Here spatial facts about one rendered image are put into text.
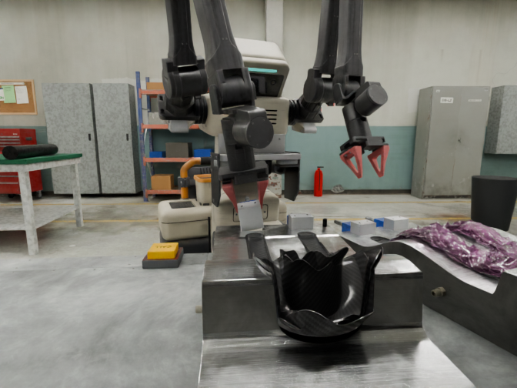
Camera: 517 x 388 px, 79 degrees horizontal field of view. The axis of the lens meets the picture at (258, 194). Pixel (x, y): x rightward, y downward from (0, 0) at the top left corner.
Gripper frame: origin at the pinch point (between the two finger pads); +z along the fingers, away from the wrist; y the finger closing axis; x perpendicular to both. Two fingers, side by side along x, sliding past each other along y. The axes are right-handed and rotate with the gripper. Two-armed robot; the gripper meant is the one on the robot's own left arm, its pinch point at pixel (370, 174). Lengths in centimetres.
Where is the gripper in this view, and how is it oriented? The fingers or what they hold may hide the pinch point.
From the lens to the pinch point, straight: 86.4
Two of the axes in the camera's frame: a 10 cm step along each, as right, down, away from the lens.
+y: 9.3, -0.7, 3.7
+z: 1.6, 9.6, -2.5
